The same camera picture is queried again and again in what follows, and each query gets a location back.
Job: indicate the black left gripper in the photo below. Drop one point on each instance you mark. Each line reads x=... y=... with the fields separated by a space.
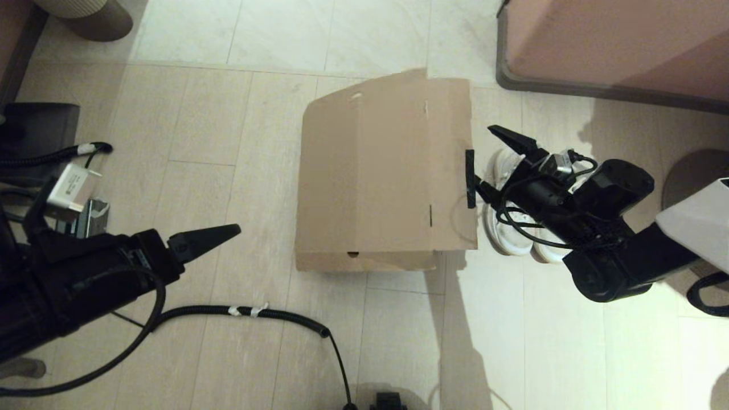
x=151 y=256

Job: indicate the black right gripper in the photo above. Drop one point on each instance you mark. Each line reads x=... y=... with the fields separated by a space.
x=538 y=193

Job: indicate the white sneaker black logo print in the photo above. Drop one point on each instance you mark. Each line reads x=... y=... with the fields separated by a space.
x=504 y=236

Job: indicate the white sneaker orange logo print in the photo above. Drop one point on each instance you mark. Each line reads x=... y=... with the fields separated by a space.
x=547 y=253

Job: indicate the brown cardboard shoe box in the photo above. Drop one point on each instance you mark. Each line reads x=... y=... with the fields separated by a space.
x=387 y=171

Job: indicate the robot base chassis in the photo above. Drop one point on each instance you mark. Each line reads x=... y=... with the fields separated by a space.
x=388 y=402

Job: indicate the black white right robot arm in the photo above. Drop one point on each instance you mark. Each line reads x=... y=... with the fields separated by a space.
x=626 y=256

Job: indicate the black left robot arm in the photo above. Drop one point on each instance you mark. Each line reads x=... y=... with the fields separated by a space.
x=51 y=290

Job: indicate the grey power inverter box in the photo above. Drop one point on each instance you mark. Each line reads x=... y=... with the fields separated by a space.
x=91 y=219

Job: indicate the dark grey square box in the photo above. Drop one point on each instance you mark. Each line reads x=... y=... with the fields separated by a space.
x=40 y=122

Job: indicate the pink sofa grey base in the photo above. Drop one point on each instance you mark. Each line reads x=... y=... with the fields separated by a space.
x=615 y=40

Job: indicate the round brown table base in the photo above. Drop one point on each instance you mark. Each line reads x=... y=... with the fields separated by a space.
x=692 y=171

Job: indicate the grey furniture leg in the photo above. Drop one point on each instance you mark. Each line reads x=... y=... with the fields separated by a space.
x=20 y=368

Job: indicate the beige ribbed round stool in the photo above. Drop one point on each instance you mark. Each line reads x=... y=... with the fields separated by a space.
x=105 y=23

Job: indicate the brown wooden furniture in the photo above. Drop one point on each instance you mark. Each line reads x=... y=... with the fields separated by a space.
x=14 y=40

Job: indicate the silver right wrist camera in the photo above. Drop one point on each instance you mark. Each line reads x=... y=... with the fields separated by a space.
x=561 y=162

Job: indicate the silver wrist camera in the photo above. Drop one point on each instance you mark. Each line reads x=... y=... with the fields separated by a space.
x=73 y=187
x=561 y=162

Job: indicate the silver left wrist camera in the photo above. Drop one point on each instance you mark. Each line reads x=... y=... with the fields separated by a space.
x=73 y=187

